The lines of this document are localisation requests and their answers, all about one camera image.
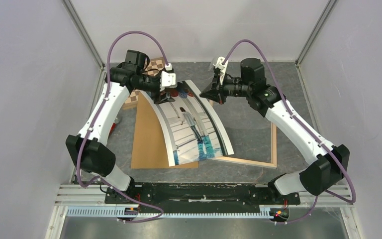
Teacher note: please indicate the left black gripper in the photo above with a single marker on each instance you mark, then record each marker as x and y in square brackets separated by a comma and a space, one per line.
[158, 99]

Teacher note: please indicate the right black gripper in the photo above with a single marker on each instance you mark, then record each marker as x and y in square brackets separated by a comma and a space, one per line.
[217, 93]

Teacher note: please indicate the printed photo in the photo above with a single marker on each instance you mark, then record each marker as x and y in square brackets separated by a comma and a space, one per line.
[192, 130]

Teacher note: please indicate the wooden picture frame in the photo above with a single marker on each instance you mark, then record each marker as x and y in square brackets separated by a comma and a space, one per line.
[274, 162]

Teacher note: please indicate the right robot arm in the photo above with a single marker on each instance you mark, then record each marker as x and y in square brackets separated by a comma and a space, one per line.
[326, 161]

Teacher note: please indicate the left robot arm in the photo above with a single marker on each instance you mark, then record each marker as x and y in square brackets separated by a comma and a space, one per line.
[87, 148]

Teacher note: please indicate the wooden chessboard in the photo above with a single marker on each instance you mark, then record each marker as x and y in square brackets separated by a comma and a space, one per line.
[152, 69]

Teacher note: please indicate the brown cardboard backing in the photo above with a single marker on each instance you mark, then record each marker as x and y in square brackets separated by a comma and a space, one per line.
[149, 149]

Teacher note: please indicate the red toy microphone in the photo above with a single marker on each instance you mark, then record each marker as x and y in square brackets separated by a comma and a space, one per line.
[113, 127]

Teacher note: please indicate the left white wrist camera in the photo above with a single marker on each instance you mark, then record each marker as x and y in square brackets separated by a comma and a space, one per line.
[168, 77]

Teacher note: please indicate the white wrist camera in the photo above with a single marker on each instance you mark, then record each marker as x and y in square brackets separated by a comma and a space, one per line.
[219, 66]
[168, 77]

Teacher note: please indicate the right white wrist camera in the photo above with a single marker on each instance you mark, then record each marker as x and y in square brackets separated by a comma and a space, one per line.
[219, 66]

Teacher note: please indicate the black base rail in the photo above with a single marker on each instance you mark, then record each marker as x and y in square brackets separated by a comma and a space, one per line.
[254, 194]

